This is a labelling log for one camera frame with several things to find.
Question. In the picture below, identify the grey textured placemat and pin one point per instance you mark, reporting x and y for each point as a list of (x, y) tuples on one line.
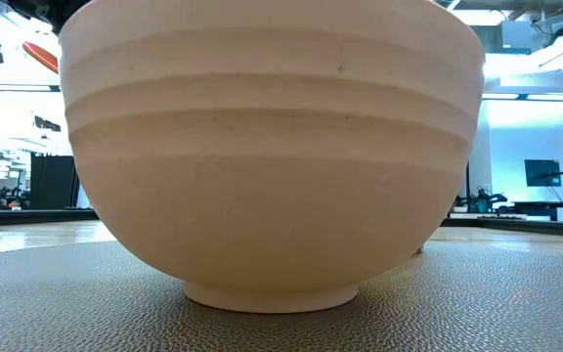
[(66, 303)]

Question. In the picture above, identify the black background table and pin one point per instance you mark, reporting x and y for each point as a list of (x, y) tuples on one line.
[(540, 205)]

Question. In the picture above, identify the long ceiling light strip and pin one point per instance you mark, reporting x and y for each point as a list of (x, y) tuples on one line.
[(555, 97)]

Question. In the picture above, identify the pink ribbed bowl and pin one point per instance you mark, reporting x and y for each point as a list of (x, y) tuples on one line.
[(272, 171)]

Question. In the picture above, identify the dark wall monitor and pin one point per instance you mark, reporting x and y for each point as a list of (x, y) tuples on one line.
[(541, 173)]

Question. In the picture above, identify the black cabinet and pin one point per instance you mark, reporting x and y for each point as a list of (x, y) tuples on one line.
[(53, 181)]

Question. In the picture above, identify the black background robot with teal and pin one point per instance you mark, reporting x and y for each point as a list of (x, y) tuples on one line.
[(482, 199)]

